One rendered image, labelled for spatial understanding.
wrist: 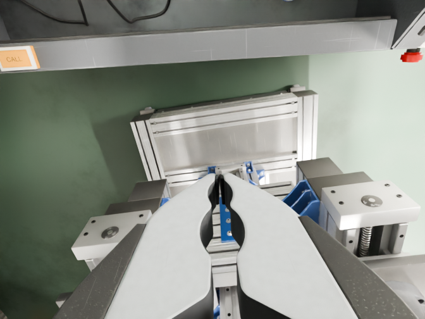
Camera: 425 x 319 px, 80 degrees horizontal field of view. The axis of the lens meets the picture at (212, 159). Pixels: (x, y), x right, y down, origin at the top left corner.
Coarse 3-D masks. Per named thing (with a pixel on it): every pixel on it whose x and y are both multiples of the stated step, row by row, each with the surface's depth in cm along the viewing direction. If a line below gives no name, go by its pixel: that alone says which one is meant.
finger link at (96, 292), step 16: (144, 224) 10; (128, 240) 9; (112, 256) 8; (128, 256) 8; (96, 272) 8; (112, 272) 8; (80, 288) 7; (96, 288) 7; (112, 288) 7; (64, 304) 7; (80, 304) 7; (96, 304) 7
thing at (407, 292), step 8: (392, 280) 45; (392, 288) 44; (400, 288) 44; (408, 288) 44; (416, 288) 46; (400, 296) 43; (408, 296) 43; (416, 296) 44; (408, 304) 42; (416, 304) 42; (424, 304) 45; (416, 312) 41; (424, 312) 42
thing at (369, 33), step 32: (128, 32) 35; (160, 32) 35; (192, 32) 35; (224, 32) 35; (256, 32) 35; (288, 32) 35; (320, 32) 35; (352, 32) 35; (384, 32) 35; (64, 64) 37; (96, 64) 37; (128, 64) 37
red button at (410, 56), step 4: (416, 48) 49; (420, 48) 49; (404, 52) 51; (408, 52) 50; (412, 52) 50; (416, 52) 49; (420, 52) 49; (400, 56) 52; (404, 56) 50; (408, 56) 50; (412, 56) 49; (416, 56) 49; (420, 56) 49; (404, 60) 51; (408, 60) 50; (412, 60) 50; (416, 60) 49
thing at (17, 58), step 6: (30, 48) 35; (0, 54) 35; (6, 54) 35; (12, 54) 35; (18, 54) 35; (24, 54) 35; (0, 60) 36; (6, 60) 36; (12, 60) 36; (18, 60) 36; (24, 60) 36; (36, 60) 36; (6, 66) 36; (12, 66) 36; (18, 66) 36; (24, 66) 36
